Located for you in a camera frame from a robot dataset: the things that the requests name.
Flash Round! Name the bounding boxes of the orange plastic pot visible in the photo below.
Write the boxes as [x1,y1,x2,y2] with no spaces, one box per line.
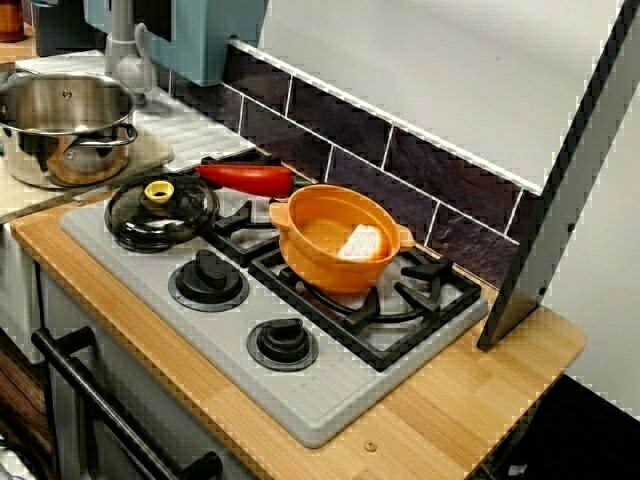
[268,183,416,296]

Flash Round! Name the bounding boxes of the black burner grate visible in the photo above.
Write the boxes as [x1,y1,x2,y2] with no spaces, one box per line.
[248,242,484,372]
[199,149,301,267]

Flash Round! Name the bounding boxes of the red toy pepper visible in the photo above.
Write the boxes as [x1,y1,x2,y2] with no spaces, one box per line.
[195,162,301,199]

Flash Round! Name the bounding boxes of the black stove knob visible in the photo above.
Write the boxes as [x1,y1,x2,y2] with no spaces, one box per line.
[245,317,320,372]
[167,248,250,314]

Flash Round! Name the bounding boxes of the dark tile backsplash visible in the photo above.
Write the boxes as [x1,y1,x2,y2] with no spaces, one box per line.
[167,38,545,291]

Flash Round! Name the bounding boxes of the grey toy stove plate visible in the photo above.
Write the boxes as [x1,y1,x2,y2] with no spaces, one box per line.
[59,164,490,449]

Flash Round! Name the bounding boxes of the white ribbed sink drainboard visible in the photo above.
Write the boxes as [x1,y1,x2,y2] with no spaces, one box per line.
[14,48,259,174]

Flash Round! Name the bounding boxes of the glass lid yellow knob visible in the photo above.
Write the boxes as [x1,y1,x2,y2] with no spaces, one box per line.
[103,173,221,254]

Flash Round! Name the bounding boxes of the light wooden cutting board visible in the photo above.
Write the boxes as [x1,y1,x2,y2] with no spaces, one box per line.
[0,124,176,226]

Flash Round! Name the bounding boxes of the teal plastic box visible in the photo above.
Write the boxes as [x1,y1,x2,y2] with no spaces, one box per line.
[82,0,269,87]

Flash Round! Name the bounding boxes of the white toy kitchen cabinet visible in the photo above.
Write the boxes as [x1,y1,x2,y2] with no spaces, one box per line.
[0,224,251,480]

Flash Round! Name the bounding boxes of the black side panel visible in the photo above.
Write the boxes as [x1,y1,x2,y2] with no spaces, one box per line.
[476,0,640,354]

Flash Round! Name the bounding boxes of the stainless steel pot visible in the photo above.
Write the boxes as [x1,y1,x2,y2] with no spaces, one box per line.
[0,71,140,190]

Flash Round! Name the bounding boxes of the black box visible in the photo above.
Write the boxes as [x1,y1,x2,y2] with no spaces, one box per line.
[33,0,110,58]

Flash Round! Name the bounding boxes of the amber jar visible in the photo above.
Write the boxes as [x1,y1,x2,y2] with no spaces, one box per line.
[0,0,26,44]

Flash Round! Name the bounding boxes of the black oven door handle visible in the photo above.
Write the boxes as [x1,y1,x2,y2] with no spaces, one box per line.
[30,326,225,480]

